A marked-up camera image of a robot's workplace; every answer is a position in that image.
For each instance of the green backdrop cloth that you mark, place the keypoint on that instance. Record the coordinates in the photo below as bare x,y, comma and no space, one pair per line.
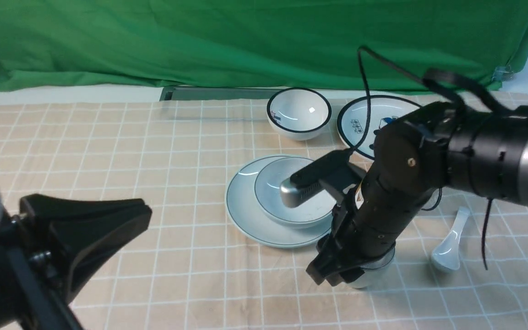
252,43

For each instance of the pale blue bowl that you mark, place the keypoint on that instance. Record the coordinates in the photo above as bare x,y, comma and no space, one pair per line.
269,189

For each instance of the plain white ceramic spoon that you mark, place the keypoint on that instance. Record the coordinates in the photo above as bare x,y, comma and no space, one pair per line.
446,256

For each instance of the cartoon printed white plate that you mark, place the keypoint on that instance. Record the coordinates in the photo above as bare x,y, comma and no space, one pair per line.
354,121

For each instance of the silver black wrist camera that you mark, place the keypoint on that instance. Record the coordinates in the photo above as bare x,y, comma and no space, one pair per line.
312,181

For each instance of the white bowl black rim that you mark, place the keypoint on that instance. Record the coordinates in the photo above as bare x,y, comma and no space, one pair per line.
299,114

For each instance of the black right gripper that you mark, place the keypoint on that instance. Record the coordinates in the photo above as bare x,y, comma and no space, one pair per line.
366,227

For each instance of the metal clamp on backdrop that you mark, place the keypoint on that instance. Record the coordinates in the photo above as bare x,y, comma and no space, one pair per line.
503,73

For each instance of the pale blue plate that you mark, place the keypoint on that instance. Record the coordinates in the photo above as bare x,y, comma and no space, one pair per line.
247,215

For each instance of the checkered beige tablecloth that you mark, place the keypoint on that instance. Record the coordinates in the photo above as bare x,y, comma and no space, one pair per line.
192,269

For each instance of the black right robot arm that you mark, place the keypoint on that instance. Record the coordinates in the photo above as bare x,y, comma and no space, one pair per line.
433,147

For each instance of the pale blue cup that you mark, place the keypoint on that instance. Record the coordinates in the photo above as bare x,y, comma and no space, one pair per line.
373,272

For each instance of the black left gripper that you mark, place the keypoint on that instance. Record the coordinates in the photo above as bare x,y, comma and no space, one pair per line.
77,238

